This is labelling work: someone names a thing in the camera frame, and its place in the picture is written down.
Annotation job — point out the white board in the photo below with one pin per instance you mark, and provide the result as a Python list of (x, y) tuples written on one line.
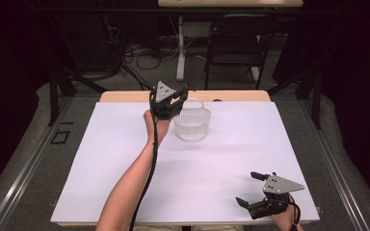
[(221, 154)]

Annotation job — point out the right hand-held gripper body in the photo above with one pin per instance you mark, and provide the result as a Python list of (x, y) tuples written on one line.
[(276, 192)]

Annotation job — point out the white-legged desk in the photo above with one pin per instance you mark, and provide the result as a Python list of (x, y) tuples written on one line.
[(231, 3)]

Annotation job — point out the short black tape strip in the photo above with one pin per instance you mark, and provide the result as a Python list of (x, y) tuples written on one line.
[(66, 123)]

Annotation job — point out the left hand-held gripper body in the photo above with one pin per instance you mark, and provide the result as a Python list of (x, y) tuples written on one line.
[(163, 96)]

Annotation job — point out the person's right hand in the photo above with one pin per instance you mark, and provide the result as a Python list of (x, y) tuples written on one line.
[(284, 221)]

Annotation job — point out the black metal stand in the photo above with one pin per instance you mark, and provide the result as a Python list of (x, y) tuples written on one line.
[(316, 96), (54, 96)]

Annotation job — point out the black folding chair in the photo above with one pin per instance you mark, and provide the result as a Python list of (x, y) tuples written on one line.
[(237, 48)]

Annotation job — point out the grey box under desk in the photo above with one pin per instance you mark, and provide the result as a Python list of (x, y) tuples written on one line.
[(196, 29)]

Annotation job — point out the wooden table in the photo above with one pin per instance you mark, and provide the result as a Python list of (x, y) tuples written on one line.
[(125, 96)]

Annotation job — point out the white plastic basket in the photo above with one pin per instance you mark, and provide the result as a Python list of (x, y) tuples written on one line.
[(192, 125)]

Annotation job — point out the metal floor rail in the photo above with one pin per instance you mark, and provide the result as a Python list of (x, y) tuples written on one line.
[(22, 173), (337, 173)]

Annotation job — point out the person's left hand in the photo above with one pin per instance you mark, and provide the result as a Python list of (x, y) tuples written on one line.
[(160, 128)]

